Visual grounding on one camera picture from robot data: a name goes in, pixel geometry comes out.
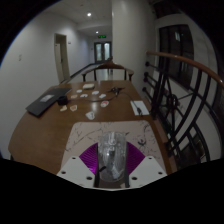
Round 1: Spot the small black round container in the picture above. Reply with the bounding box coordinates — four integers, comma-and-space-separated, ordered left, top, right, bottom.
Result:
57, 95, 69, 106

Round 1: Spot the black cable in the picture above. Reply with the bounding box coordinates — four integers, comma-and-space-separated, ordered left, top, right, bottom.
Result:
66, 86, 144, 116

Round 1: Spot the black railing with wooden handrail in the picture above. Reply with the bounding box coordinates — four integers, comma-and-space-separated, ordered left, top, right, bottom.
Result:
142, 49, 224, 174

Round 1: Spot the white marble-print mouse pad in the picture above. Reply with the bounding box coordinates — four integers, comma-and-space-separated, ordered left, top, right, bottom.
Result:
61, 120, 168, 174

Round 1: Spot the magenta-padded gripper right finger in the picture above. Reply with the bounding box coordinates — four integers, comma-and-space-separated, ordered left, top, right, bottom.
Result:
124, 142, 168, 189

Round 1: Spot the pale side door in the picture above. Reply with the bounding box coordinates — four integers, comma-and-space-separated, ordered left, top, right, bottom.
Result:
53, 33, 71, 83

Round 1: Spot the glass double door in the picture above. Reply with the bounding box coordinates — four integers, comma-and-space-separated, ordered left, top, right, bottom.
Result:
93, 40, 113, 64

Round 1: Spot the black closed laptop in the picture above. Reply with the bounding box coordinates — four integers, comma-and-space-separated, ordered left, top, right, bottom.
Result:
25, 87, 73, 118

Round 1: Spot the dark framed window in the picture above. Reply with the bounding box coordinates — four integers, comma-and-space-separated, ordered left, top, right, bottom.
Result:
158, 23, 196, 91

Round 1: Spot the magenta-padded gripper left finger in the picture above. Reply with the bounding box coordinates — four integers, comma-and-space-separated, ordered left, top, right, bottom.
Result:
56, 143, 101, 188

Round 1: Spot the white paper sheet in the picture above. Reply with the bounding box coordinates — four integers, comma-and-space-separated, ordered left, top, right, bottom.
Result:
129, 100, 150, 117

